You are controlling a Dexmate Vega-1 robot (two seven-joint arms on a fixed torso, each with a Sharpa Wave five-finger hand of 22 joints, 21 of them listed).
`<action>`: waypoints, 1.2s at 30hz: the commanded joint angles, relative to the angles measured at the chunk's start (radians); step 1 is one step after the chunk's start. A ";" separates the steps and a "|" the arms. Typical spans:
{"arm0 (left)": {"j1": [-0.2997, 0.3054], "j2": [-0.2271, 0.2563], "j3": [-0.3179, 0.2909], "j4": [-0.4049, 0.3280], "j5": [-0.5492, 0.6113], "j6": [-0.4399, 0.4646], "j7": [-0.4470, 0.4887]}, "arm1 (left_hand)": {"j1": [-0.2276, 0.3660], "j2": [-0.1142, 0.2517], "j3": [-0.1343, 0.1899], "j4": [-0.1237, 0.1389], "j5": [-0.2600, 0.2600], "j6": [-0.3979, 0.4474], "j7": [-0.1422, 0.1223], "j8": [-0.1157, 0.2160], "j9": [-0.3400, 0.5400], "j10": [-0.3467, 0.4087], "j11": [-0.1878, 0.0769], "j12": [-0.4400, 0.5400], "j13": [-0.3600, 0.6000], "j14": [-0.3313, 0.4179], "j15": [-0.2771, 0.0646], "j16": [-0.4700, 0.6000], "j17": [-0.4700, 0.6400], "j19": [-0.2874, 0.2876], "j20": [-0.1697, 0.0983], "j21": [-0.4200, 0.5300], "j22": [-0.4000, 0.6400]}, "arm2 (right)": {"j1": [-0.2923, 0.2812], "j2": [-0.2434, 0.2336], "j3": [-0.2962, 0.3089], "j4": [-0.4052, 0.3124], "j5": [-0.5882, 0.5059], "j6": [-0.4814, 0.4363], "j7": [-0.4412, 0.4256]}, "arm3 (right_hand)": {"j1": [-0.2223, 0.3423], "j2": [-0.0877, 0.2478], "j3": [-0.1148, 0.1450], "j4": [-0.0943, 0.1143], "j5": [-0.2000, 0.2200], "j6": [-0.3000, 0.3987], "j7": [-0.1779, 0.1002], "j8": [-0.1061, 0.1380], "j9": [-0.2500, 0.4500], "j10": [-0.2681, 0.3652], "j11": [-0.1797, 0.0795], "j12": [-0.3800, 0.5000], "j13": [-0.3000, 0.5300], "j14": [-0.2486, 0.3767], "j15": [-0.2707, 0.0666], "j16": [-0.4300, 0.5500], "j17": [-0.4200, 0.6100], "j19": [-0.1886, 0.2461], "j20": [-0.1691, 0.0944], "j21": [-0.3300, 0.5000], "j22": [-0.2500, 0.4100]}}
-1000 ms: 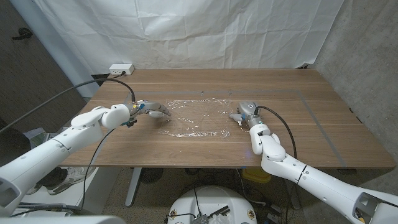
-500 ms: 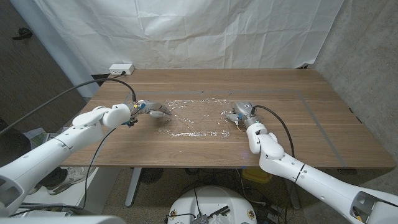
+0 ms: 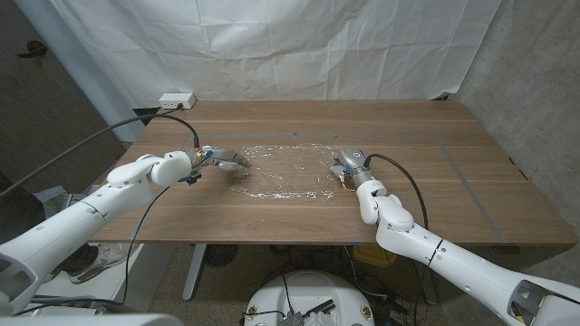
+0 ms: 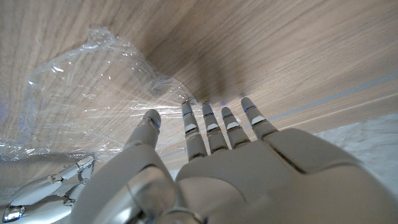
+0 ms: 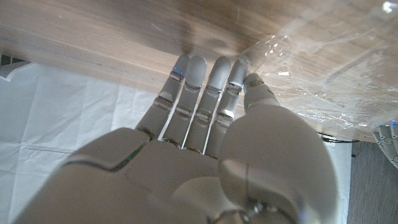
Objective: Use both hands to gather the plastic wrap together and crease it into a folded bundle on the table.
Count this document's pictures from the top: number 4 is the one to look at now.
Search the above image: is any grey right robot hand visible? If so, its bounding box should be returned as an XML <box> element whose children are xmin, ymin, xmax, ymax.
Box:
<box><xmin>1</xmin><ymin>155</ymin><xmax>96</xmax><ymax>224</ymax></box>

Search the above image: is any white crumpled backdrop sheet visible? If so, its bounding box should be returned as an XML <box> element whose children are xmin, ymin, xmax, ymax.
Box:
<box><xmin>313</xmin><ymin>113</ymin><xmax>398</xmax><ymax>200</ymax></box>

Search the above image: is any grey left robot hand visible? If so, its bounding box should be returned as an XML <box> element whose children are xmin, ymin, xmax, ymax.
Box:
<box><xmin>70</xmin><ymin>96</ymin><xmax>398</xmax><ymax>224</ymax></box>

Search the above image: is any clear plastic wrap sheet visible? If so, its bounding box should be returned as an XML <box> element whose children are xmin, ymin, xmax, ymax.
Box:
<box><xmin>0</xmin><ymin>27</ymin><xmax>197</xmax><ymax>162</ymax></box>

